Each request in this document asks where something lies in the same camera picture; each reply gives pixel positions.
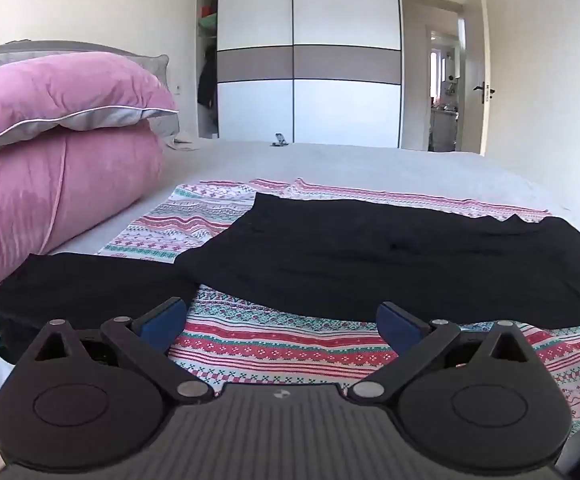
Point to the patterned red green blanket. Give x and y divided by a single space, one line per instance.
270 345

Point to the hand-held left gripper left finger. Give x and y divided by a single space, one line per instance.
162 324

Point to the plain pink pillow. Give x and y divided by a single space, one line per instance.
45 210

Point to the white door frame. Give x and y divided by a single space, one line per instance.
415 60

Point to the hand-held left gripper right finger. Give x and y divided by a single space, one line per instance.
399 326

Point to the green folded cloth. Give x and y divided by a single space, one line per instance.
208 22

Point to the small phone stand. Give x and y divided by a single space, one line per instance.
280 140

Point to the grey headboard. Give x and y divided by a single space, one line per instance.
45 45

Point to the white bed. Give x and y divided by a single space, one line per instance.
370 170

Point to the white door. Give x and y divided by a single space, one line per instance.
475 50

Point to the dark hanging clothing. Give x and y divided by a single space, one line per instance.
207 77

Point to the black pants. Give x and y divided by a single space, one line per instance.
370 260

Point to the pink pillow with grey piping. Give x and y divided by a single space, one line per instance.
60 95

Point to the folded black garment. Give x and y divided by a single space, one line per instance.
95 285

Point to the white grey sliding wardrobe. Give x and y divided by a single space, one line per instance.
330 15

